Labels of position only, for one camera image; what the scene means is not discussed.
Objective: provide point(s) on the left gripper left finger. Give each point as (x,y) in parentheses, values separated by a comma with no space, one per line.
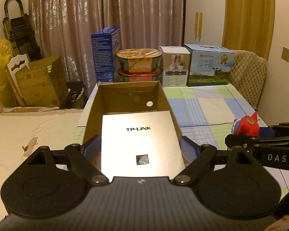
(81,157)

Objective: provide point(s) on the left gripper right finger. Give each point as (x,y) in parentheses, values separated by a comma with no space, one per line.
(200,160)

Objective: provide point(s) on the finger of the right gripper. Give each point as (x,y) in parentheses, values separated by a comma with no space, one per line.
(247,141)
(280,130)

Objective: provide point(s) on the red plush toy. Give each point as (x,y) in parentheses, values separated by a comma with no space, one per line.
(246,125)

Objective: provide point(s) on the silver TP-LINK box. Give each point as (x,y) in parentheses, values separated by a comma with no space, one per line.
(140,145)

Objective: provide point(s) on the checkered tablecloth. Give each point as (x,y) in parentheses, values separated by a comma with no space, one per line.
(205,114)

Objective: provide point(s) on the black paper bag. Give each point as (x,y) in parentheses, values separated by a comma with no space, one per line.
(76,96)

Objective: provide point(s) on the beige quilted chair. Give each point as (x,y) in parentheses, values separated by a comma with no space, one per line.
(248,75)

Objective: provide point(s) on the brown cardboard tray box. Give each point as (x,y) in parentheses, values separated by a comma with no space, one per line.
(124,98)

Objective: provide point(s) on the white patterned bed sheet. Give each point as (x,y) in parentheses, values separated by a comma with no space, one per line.
(22,133)

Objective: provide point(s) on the light blue milk box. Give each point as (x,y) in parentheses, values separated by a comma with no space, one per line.
(209,65)

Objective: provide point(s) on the folded cardboard boxes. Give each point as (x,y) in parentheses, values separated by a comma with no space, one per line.
(43,84)

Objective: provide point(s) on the bottom red noodle bowl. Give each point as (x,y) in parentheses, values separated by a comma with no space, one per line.
(139,77)

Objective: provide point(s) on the white product box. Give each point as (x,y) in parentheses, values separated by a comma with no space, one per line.
(175,65)

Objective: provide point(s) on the top instant noodle bowl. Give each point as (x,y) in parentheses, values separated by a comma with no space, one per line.
(139,60)

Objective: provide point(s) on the blue milk carton box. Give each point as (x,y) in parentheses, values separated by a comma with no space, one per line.
(105,45)

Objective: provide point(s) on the white carved chair back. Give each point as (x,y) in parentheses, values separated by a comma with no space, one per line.
(16,64)

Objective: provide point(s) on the black folding hand cart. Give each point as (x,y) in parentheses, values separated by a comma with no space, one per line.
(20,34)

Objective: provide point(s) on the yellow plastic bag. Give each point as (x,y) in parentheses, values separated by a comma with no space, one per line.
(6,54)

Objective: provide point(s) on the brown curtain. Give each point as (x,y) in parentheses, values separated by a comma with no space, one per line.
(65,27)

